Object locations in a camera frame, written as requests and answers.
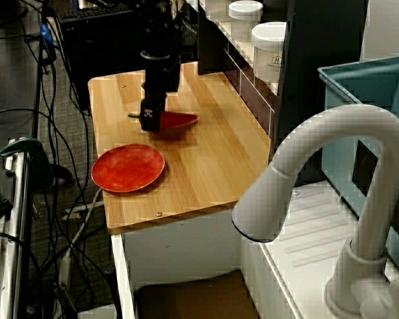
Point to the large clear jar white lid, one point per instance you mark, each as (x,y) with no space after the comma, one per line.
(266,53)

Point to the red pepper with green stem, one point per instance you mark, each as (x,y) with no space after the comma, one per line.
(178,120)

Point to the black keyboard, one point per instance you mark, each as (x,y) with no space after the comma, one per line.
(86,14)

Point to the black mesh net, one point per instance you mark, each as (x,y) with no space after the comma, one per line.
(187,33)

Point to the black gripper finger with logo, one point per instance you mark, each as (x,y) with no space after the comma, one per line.
(151,113)

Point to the white curved faucet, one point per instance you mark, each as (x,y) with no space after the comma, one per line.
(382,186)

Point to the green clamp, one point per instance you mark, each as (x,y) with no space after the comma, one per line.
(31,149)

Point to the black shelf unit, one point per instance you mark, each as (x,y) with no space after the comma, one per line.
(319,60)

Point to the blue tape piece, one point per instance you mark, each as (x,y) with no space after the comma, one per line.
(46,32)

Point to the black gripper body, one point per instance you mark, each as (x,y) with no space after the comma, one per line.
(162,74)

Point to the white sink cabinet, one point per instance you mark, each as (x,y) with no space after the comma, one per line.
(186,246)

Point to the medium clear jar white lid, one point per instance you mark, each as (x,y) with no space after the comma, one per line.
(245,18)

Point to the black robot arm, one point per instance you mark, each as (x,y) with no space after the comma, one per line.
(159,26)

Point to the red round plate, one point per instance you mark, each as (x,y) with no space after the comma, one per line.
(127,167)

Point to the black computer case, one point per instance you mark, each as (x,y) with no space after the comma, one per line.
(96,53)

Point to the teal plastic bin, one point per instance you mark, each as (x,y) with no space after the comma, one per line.
(339,89)

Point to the silver metal pole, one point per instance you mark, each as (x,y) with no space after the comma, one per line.
(15,216)

